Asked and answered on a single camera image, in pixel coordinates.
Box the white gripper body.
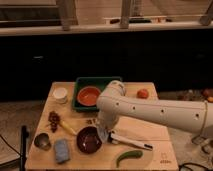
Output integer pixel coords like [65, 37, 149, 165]
[97, 112, 119, 130]

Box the blue towel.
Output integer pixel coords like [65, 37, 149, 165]
[97, 127, 109, 143]

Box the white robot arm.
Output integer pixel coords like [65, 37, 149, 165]
[96, 80, 213, 138]

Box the purple bowl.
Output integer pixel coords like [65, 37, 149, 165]
[76, 126, 102, 154]

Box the orange bowl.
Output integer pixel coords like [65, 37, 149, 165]
[77, 86, 101, 106]

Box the dark utensil on table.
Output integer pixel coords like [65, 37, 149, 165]
[86, 118, 97, 125]

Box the green plastic tray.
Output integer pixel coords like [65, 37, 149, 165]
[72, 76, 122, 112]

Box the yellow banana toy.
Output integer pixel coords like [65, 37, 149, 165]
[60, 120, 77, 135]

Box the green chili pepper toy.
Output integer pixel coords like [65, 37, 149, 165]
[116, 150, 143, 168]

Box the orange tomato toy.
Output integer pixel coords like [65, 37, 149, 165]
[137, 89, 149, 99]

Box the blue sponge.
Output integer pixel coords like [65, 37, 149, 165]
[54, 139, 70, 164]

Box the white cup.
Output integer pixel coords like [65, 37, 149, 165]
[53, 87, 68, 104]

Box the small metal cup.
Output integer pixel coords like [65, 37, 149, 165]
[34, 133, 51, 150]

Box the black stand pole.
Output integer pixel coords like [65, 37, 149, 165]
[19, 125, 29, 171]

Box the dish brush white handle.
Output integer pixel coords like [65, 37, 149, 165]
[109, 132, 153, 150]

